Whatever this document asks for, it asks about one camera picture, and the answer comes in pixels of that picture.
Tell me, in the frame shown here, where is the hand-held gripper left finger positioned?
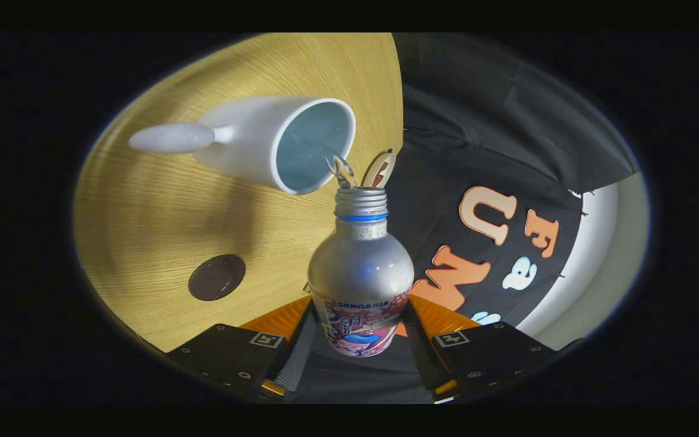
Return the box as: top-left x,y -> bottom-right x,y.
167,294 -> 317,401

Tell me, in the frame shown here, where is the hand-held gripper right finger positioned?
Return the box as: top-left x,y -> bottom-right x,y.
401,293 -> 561,401

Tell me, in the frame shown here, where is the dark brown round coaster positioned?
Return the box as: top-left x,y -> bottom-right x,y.
188,254 -> 247,302

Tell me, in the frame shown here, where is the silver juice bottle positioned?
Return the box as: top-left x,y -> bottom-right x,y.
307,187 -> 416,357

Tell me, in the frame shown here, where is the clear juice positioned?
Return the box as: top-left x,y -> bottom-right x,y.
301,137 -> 359,189

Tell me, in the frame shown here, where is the white cup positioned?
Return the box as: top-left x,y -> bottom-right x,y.
128,96 -> 357,196

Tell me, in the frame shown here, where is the wooden table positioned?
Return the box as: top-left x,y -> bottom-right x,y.
73,33 -> 405,353

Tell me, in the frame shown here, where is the small white plate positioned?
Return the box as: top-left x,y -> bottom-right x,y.
362,149 -> 396,189

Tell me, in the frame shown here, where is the black backdrop cloth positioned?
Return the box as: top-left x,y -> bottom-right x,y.
292,33 -> 640,404

